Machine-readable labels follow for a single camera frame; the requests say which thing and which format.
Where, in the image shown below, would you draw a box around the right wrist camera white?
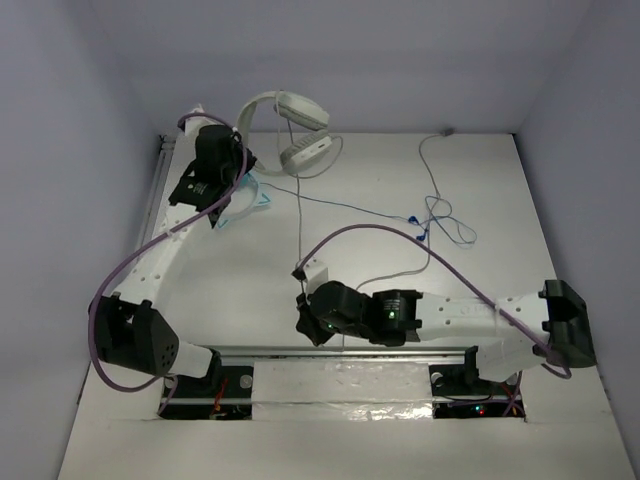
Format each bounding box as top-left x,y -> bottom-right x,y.
292,257 -> 329,295

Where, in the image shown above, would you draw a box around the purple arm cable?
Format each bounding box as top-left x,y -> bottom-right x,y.
297,224 -> 572,416
87,112 -> 249,416

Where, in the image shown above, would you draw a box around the teal cat-ear headphones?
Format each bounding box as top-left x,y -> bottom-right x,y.
216,173 -> 272,229

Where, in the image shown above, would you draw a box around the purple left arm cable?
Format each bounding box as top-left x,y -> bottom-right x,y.
87,112 -> 249,416

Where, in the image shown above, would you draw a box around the blue earbuds with cable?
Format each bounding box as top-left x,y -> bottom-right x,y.
262,182 -> 478,248

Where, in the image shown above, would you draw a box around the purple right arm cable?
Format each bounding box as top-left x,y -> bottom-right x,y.
297,224 -> 572,416

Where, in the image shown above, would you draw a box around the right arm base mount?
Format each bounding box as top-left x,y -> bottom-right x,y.
429,347 -> 526,419

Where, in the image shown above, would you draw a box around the grey headphone cable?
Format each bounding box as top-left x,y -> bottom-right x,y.
249,94 -> 451,351

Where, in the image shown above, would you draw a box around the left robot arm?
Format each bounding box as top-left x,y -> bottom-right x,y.
88,124 -> 256,394

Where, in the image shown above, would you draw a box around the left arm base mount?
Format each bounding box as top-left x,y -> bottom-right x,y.
158,351 -> 254,421

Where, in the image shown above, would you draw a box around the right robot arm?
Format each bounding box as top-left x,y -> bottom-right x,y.
296,279 -> 597,393

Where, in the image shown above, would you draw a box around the white over-ear headphones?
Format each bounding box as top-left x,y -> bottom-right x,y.
236,90 -> 333,176

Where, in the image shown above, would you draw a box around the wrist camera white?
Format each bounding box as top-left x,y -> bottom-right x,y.
177,103 -> 208,137
292,257 -> 329,295

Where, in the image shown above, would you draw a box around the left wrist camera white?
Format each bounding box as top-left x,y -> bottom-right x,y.
177,103 -> 208,137

